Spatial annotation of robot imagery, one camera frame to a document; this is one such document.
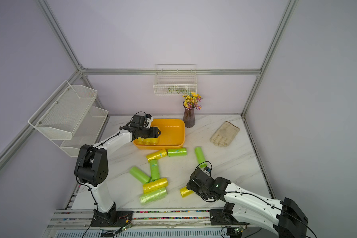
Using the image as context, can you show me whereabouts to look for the yellow trash bag roll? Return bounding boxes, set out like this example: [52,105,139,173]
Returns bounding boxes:
[135,138,159,145]
[146,149,168,162]
[179,187,193,198]
[143,178,169,194]

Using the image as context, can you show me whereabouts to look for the orange plastic storage box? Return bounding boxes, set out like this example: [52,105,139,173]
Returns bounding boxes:
[133,119,185,150]

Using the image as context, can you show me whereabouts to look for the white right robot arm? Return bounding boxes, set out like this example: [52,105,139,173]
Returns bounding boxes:
[186,167,308,238]

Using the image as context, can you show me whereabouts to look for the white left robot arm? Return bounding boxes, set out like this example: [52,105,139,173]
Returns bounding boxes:
[74,126,162,213]

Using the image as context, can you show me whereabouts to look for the light green trash bag roll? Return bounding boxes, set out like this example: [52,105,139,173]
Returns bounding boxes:
[139,187,168,205]

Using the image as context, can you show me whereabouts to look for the purple glass vase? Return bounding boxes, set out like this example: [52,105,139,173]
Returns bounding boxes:
[182,103,195,128]

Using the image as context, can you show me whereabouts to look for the white mesh lower shelf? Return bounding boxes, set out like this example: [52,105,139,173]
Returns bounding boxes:
[60,107,108,157]

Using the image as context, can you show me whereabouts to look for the cream work glove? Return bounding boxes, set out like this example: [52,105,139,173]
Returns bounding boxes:
[210,121,240,147]

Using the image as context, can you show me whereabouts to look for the yellow purple artificial flowers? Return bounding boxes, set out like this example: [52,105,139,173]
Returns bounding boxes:
[182,92,203,110]

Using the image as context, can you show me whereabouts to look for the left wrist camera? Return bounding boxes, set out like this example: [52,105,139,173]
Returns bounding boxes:
[130,114,154,129]

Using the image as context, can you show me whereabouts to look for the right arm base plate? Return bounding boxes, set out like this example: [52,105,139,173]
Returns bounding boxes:
[209,209,249,226]

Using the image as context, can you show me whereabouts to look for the white wire wall basket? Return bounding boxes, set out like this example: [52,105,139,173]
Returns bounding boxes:
[153,64,198,96]

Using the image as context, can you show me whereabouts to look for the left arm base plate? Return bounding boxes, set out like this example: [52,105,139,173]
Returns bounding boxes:
[90,209,133,228]

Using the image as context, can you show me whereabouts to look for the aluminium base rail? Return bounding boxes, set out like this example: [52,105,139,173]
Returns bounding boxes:
[46,206,292,231]

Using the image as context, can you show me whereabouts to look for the aluminium corner frame post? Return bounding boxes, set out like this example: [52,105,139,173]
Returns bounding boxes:
[241,0,298,119]

